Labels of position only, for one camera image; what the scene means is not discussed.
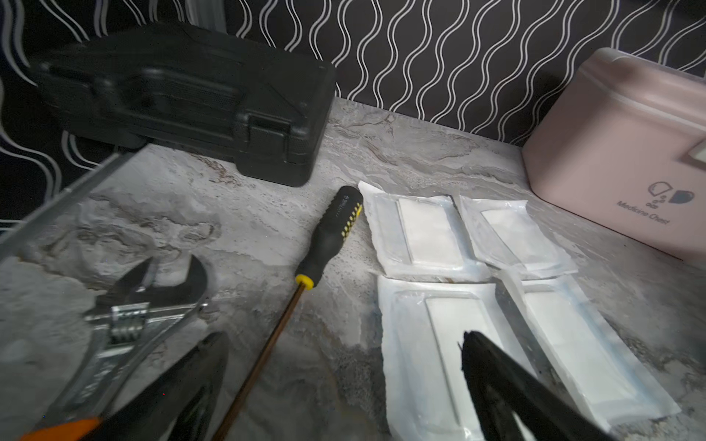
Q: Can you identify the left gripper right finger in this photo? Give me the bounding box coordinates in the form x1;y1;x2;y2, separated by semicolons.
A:
461;331;611;440

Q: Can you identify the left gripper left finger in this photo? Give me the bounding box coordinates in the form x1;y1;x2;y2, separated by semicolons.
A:
83;332;229;440

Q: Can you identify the white gauze packet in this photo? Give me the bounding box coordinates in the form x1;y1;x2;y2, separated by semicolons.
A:
499;271;680;432
377;277;532;440
358;181;491;282
456;196;577;279

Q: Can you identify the pink first aid box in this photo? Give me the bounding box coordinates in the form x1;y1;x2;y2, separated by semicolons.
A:
522;48;705;265

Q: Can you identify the black yellow screwdriver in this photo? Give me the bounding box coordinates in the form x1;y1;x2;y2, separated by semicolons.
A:
213;186;364;440

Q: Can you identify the black plastic tool case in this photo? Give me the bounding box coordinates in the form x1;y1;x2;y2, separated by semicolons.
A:
29;22;336;187

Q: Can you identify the orange handled adjustable wrench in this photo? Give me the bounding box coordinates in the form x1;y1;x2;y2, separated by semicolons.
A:
22;255;208;440

